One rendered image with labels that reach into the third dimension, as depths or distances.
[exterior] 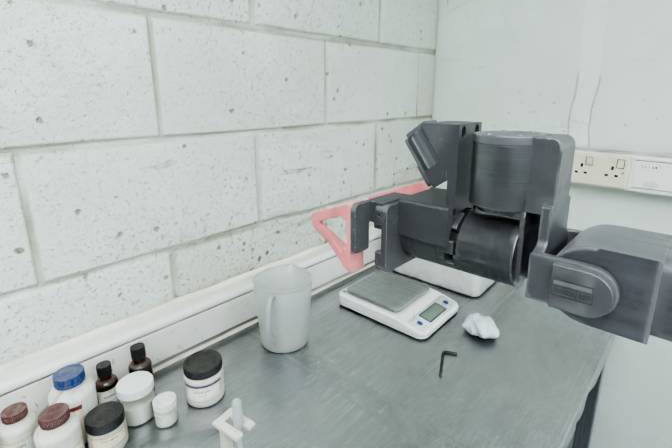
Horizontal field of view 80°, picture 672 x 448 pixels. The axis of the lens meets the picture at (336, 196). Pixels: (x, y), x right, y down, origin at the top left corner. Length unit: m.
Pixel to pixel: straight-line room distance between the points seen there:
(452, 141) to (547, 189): 0.08
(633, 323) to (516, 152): 0.13
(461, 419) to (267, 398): 0.34
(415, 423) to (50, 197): 0.71
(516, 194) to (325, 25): 0.85
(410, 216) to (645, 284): 0.17
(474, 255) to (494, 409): 0.51
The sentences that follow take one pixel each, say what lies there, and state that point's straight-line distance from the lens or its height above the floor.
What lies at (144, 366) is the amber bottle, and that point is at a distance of 0.85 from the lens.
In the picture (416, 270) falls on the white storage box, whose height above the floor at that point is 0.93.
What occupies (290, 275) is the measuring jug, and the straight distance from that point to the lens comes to 0.95.
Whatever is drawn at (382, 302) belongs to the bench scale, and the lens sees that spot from 1.01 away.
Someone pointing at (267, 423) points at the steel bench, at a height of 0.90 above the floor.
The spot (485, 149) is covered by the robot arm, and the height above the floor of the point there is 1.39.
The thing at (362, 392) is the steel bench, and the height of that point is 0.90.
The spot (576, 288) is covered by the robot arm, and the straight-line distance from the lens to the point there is 0.32.
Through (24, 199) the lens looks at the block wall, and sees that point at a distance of 0.80.
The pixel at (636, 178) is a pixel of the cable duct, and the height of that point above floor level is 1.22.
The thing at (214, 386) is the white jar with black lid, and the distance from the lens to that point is 0.81.
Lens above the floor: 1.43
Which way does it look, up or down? 14 degrees down
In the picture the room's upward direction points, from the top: straight up
